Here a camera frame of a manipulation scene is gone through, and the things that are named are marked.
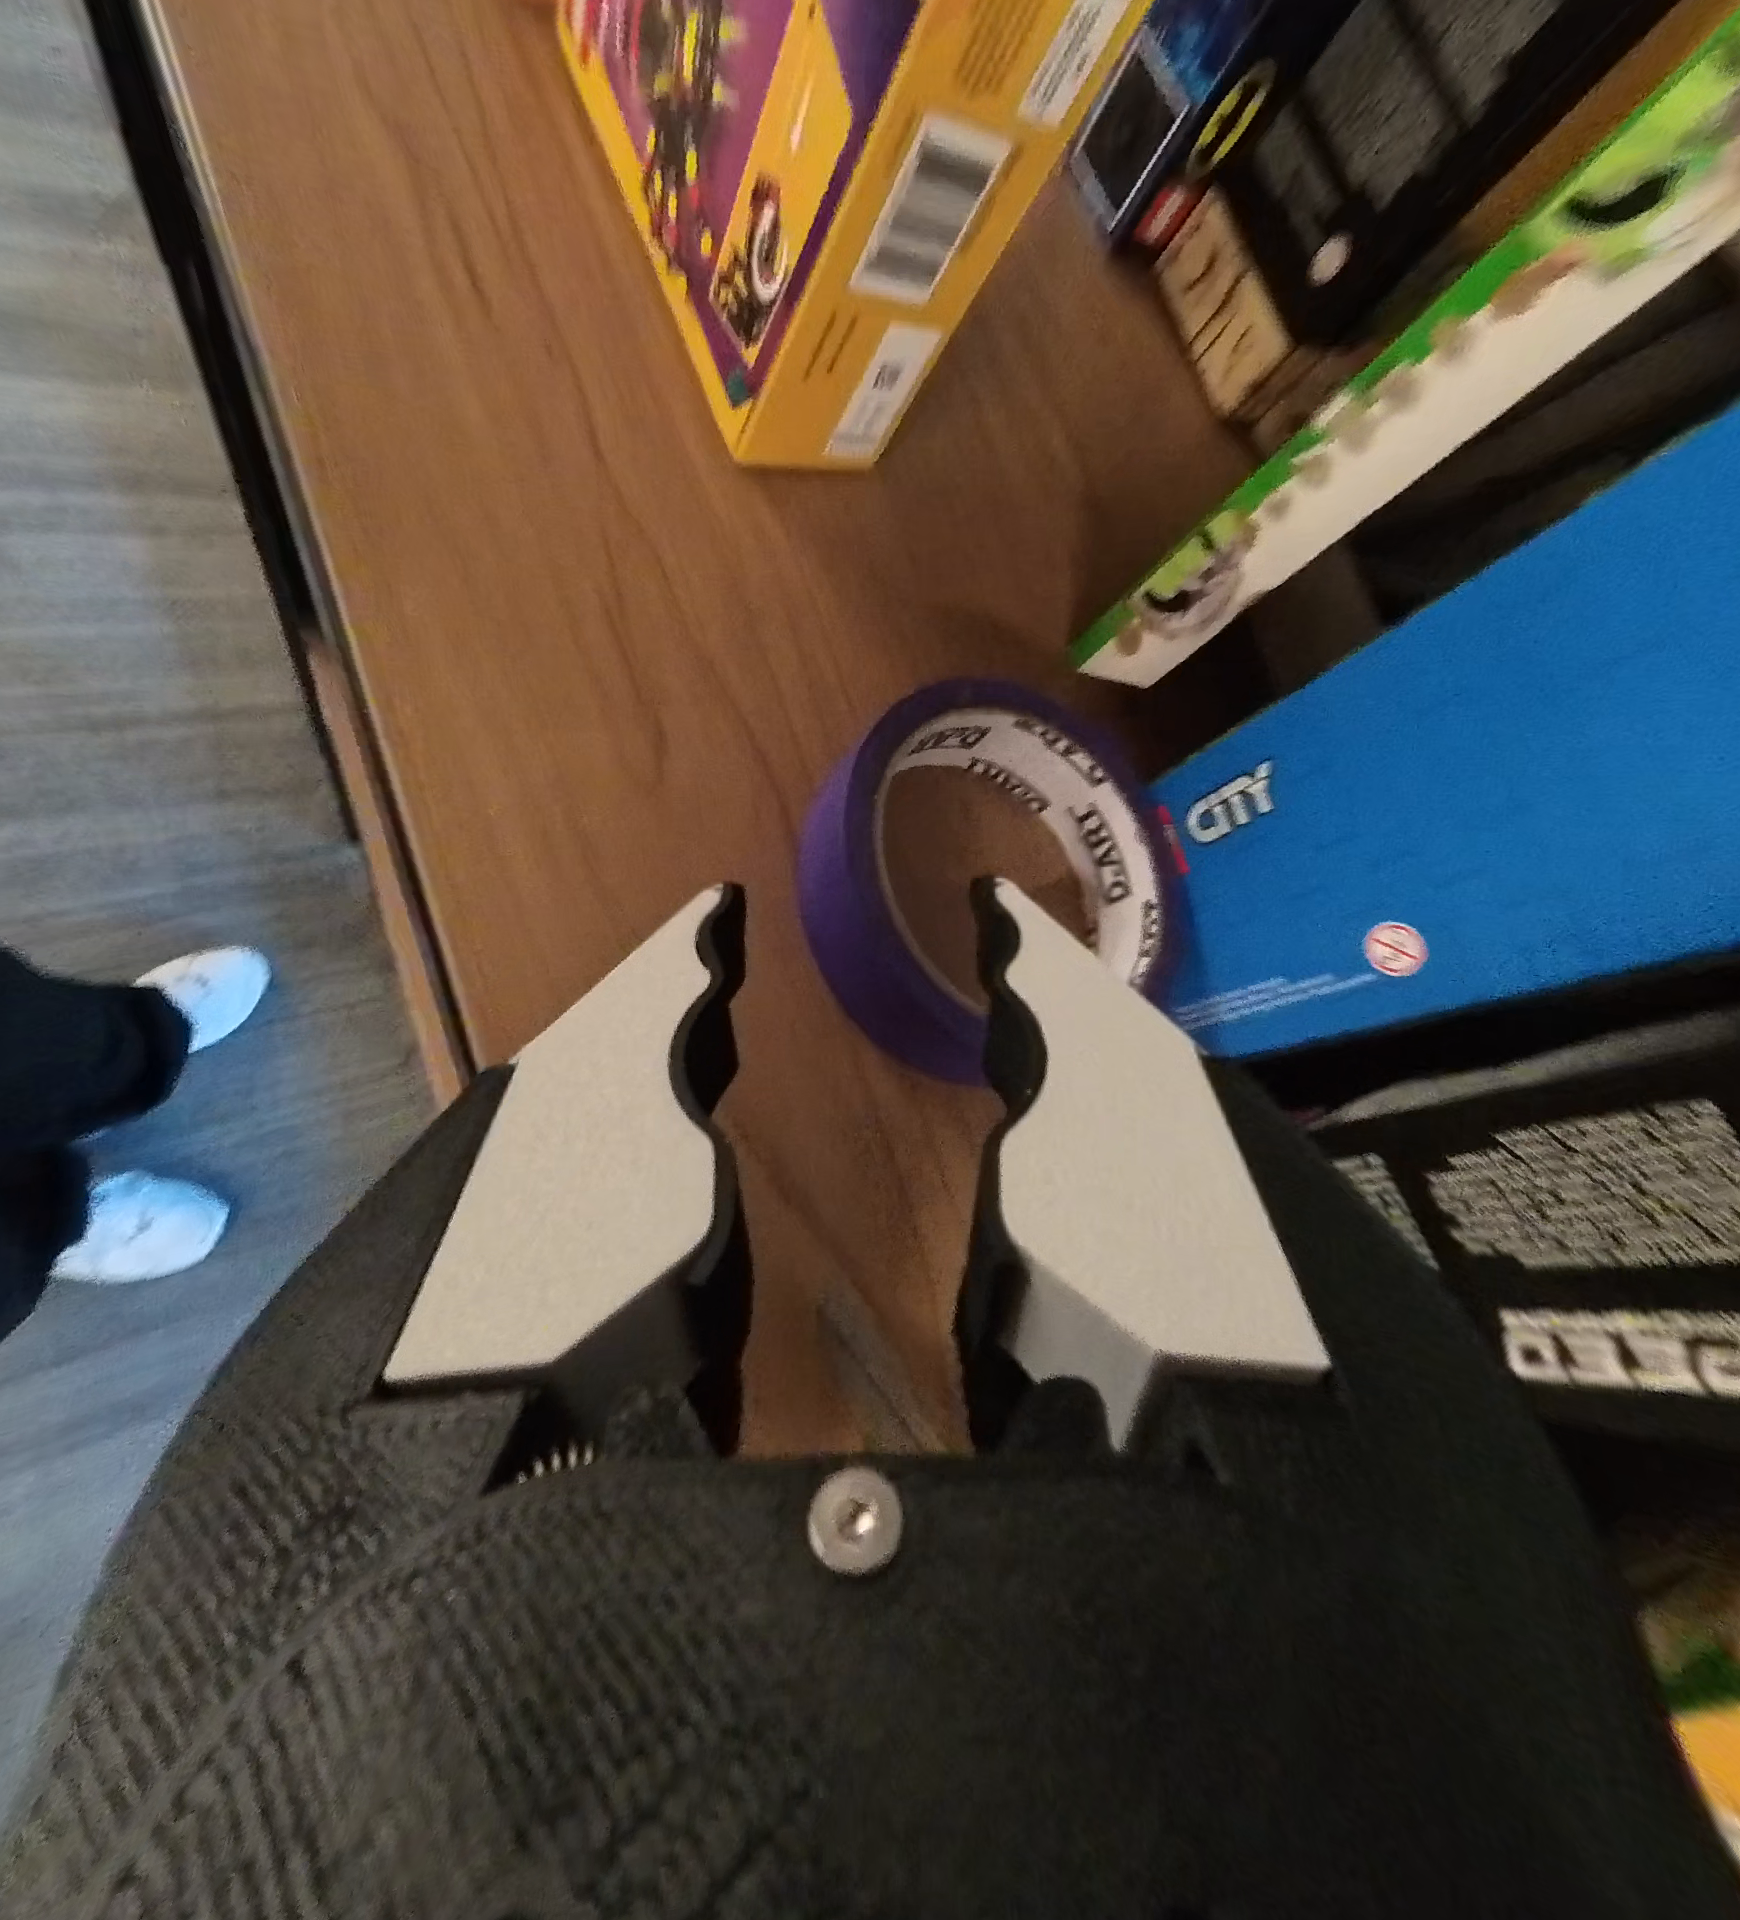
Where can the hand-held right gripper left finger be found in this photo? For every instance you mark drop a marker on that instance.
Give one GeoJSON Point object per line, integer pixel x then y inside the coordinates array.
{"type": "Point", "coordinates": [586, 1202]}

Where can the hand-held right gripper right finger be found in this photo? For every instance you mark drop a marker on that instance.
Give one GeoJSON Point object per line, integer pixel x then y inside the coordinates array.
{"type": "Point", "coordinates": [1141, 1202]}

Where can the purple masking tape roll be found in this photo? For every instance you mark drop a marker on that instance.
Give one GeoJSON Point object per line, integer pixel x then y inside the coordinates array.
{"type": "Point", "coordinates": [832, 901]}

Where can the spider toy box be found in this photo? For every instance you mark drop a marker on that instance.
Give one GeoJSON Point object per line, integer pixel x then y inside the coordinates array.
{"type": "Point", "coordinates": [810, 360]}

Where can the person's white shoe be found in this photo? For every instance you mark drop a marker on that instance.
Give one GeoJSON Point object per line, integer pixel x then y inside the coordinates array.
{"type": "Point", "coordinates": [211, 998]}
{"type": "Point", "coordinates": [151, 1231]}

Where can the small black toy box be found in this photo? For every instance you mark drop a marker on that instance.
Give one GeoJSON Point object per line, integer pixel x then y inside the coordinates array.
{"type": "Point", "coordinates": [1560, 1081]}

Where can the blue toy box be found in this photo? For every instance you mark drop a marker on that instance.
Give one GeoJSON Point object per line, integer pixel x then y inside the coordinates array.
{"type": "Point", "coordinates": [1560, 751]}

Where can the small green toy box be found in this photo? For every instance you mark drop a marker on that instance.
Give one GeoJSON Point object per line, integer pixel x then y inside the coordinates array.
{"type": "Point", "coordinates": [1487, 376]}

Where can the black gold toy box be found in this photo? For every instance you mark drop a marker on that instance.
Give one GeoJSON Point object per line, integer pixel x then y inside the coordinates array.
{"type": "Point", "coordinates": [1410, 121]}

